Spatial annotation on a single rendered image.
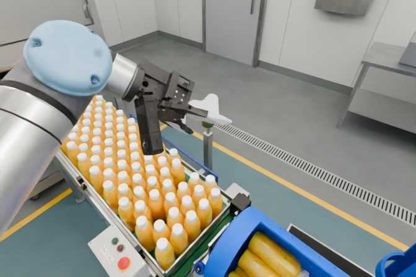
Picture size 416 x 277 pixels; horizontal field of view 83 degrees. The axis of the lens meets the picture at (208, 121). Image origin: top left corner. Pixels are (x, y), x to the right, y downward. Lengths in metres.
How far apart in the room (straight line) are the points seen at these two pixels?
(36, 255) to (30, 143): 2.22
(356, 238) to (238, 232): 1.74
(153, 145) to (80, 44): 0.24
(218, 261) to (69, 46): 0.69
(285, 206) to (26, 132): 2.24
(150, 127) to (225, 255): 0.48
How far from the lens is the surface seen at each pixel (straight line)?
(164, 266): 1.02
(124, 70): 0.44
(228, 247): 0.78
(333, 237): 2.36
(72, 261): 2.30
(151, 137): 0.44
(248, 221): 0.81
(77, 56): 0.26
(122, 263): 0.92
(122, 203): 1.05
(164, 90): 0.48
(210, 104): 0.47
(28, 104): 0.26
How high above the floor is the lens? 1.93
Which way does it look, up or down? 39 degrees down
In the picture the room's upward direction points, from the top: straight up
